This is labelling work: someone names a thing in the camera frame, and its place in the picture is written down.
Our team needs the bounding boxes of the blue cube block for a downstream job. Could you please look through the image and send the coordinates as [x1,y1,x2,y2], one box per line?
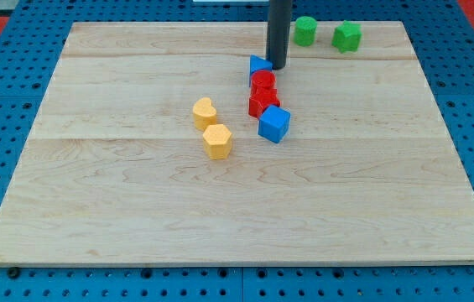
[258,105,291,143]

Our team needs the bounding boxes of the yellow hexagon block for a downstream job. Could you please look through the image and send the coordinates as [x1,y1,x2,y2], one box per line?
[202,124,232,159]

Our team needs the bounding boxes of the yellow heart block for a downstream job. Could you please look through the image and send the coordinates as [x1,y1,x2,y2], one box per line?
[192,97,217,132]

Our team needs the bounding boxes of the red star block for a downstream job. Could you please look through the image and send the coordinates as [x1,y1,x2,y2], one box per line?
[248,87,280,118]

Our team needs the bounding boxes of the red cylinder block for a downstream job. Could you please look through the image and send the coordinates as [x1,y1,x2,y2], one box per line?
[250,70,276,95]

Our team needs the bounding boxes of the blue triangle block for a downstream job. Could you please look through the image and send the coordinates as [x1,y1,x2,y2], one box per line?
[248,55,273,85]

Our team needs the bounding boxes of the light wooden board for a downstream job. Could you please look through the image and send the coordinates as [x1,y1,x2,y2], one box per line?
[0,21,474,268]

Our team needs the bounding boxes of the green cylinder block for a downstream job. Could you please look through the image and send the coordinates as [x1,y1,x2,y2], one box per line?
[294,16,318,47]

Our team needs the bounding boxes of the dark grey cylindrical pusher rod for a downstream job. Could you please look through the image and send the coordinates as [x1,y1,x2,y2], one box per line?
[265,0,293,70]

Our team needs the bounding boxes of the green star block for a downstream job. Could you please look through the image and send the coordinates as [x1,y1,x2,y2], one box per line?
[331,20,362,53]

